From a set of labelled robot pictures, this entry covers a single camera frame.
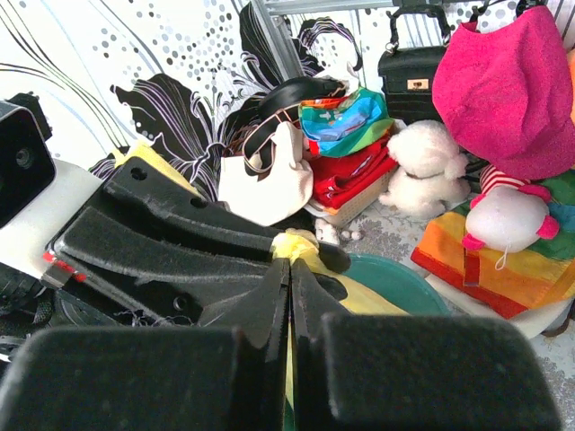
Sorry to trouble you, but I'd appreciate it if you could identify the white plush lamb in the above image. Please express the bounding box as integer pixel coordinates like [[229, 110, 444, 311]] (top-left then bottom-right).
[[378, 119, 471, 219]]

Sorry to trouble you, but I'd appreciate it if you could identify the black hat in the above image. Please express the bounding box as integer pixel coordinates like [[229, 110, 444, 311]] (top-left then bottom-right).
[[258, 76, 347, 119]]

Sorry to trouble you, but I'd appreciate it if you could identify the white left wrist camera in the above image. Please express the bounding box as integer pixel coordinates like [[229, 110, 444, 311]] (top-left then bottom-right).
[[1, 92, 102, 279]]

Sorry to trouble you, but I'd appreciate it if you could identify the colourful printed cloth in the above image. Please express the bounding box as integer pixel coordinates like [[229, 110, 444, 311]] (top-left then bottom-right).
[[298, 87, 394, 158]]

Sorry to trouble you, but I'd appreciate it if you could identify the pink plush pig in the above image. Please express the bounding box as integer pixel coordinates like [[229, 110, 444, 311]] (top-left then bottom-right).
[[462, 164, 560, 270]]

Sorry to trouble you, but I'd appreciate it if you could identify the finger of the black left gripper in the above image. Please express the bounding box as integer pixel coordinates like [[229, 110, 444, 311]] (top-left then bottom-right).
[[102, 157, 279, 262]]

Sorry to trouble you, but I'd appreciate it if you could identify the cream canvas tote bag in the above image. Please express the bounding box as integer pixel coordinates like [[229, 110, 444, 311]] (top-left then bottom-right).
[[217, 122, 314, 226]]

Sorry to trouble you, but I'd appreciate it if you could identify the white plastic basket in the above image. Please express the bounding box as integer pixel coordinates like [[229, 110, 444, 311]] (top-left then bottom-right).
[[304, 169, 395, 227]]

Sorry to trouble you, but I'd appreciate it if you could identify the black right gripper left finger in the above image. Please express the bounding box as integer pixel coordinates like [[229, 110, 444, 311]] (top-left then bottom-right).
[[1, 259, 290, 430]]

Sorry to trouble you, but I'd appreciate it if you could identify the teal plastic trash bin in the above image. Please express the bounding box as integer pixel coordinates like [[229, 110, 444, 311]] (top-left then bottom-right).
[[344, 253, 451, 315]]

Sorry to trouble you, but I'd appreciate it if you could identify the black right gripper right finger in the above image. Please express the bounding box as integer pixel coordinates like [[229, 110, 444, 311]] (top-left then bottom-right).
[[291, 260, 562, 430]]

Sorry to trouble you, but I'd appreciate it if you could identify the rainbow striped bag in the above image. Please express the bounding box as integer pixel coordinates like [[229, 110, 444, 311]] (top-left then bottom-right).
[[411, 171, 574, 319]]

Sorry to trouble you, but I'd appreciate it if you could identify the black leather handbag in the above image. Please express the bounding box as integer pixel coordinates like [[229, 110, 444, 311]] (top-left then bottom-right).
[[377, 4, 451, 125]]

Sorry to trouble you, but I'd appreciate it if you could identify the red cloth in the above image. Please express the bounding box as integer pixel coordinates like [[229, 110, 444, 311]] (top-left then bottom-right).
[[310, 136, 397, 209]]

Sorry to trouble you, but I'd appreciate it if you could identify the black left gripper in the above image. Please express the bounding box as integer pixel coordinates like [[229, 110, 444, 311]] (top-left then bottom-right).
[[1, 206, 279, 359]]

